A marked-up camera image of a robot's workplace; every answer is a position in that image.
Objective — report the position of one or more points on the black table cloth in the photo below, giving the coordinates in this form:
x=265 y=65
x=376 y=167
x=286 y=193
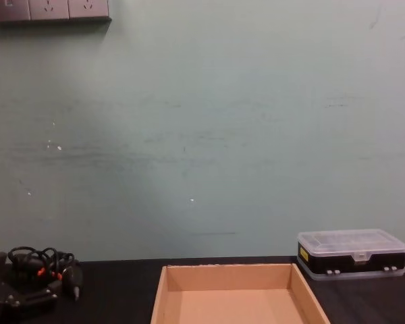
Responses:
x=121 y=297

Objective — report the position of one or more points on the shallow brown cardboard tray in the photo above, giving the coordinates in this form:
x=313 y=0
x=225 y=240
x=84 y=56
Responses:
x=236 y=297

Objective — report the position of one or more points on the clear plastic case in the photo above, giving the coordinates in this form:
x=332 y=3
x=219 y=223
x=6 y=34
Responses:
x=351 y=254

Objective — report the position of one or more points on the grey wall switch plate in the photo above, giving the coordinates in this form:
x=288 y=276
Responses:
x=10 y=9

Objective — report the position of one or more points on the grey wall socket plate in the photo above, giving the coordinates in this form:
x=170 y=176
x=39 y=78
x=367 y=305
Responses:
x=49 y=8
x=88 y=8

